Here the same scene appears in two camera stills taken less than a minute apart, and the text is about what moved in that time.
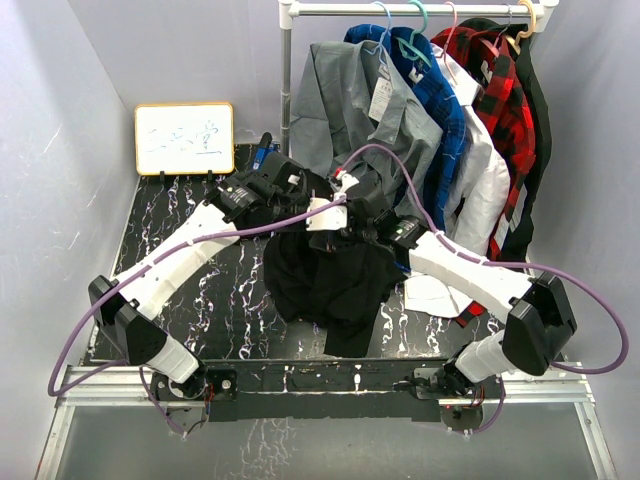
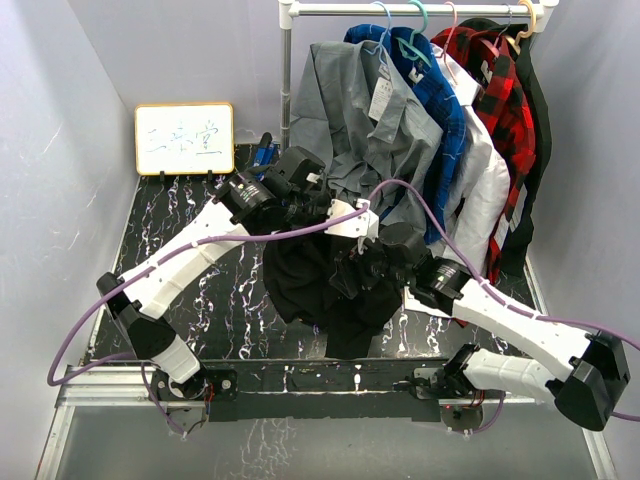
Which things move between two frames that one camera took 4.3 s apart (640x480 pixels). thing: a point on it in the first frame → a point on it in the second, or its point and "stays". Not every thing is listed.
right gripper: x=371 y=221 → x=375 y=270
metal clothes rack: x=547 y=10 stays
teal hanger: x=410 y=49 stays
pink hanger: x=445 y=45 stays
